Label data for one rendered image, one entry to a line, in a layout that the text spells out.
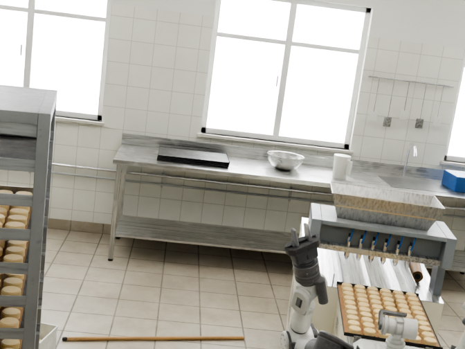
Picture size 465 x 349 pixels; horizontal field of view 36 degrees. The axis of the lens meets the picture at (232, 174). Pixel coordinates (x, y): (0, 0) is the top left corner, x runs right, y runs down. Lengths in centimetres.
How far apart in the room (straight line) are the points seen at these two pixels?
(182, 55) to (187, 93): 34
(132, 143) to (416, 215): 344
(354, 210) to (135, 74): 332
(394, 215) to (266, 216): 319
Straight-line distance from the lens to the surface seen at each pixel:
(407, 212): 366
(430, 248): 378
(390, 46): 669
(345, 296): 337
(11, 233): 188
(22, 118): 178
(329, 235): 370
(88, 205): 674
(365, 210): 364
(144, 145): 649
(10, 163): 183
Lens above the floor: 209
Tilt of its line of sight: 12 degrees down
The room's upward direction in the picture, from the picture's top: 7 degrees clockwise
